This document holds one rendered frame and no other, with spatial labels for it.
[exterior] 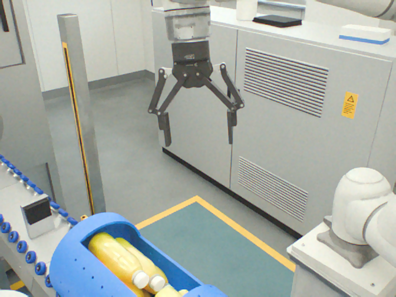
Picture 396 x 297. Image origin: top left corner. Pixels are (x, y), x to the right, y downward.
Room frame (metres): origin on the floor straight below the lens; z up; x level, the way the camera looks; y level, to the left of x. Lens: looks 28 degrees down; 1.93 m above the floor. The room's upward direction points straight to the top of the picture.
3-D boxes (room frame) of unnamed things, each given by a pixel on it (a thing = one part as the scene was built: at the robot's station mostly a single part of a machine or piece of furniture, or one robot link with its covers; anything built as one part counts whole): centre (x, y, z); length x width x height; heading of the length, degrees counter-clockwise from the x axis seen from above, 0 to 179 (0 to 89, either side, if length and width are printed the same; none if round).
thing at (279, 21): (2.76, -0.56, 1.46); 0.32 x 0.23 x 0.04; 40
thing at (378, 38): (2.18, -0.95, 1.48); 0.24 x 0.12 x 0.08; 48
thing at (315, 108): (2.82, -0.46, 0.72); 2.15 x 0.54 x 1.45; 40
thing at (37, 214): (1.15, 0.62, 1.00); 0.10 x 0.04 x 0.15; 135
